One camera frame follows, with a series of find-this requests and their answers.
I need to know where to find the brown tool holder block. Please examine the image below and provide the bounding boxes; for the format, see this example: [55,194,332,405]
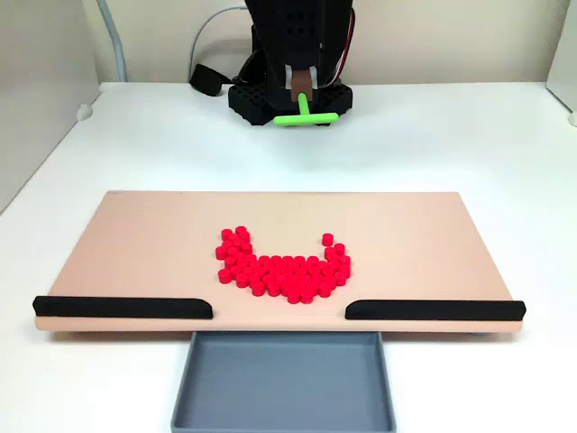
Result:
[290,68,315,101]

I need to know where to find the green T-shaped pusher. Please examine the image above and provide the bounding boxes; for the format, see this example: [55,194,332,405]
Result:
[272,91,340,128]

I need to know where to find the pile of red granules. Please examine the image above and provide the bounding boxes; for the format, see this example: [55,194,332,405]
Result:
[214,226,353,306]

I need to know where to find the grey shallow tray container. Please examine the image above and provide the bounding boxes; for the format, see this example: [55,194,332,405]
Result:
[169,330,398,433]

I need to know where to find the white curved pipe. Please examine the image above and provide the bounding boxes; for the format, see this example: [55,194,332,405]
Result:
[95,0,129,83]

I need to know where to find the beige flat board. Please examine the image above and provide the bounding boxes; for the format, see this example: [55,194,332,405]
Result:
[33,190,527,336]

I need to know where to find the black foam edge strip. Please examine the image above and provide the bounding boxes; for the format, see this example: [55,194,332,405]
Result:
[32,295,215,321]
[344,299,527,323]

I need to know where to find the red white black servo cable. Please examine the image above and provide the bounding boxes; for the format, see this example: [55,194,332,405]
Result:
[331,6,358,87]

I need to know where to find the white power cable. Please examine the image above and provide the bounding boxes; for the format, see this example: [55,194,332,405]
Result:
[188,3,247,85]

